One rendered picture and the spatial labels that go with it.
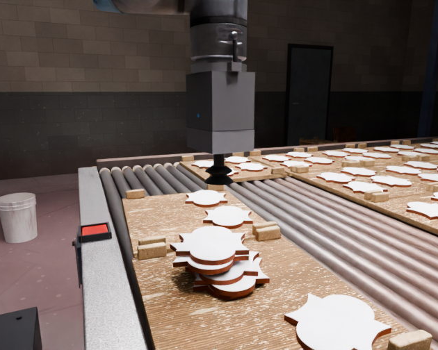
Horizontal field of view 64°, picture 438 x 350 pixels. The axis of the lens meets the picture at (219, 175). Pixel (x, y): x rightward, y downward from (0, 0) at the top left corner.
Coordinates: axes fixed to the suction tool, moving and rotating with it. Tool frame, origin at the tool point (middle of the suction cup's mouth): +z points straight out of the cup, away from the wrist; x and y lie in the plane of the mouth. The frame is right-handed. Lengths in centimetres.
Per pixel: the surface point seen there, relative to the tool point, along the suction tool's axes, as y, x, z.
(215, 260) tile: 4.2, -1.6, 14.5
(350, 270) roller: 1.6, -30.8, 22.3
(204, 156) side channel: 119, -54, 18
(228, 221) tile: 30.1, -18.5, 18.9
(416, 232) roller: 8, -61, 22
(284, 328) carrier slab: -8.2, -6.4, 20.9
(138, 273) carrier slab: 17.0, 8.3, 20.5
